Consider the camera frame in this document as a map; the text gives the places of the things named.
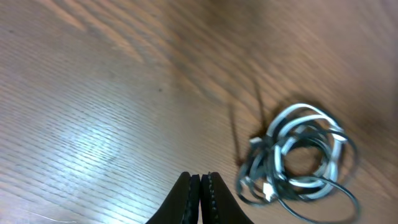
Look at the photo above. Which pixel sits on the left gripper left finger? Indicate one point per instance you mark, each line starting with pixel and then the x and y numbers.
pixel 181 204

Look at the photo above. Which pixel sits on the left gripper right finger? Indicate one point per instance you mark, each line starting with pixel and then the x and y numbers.
pixel 218 205

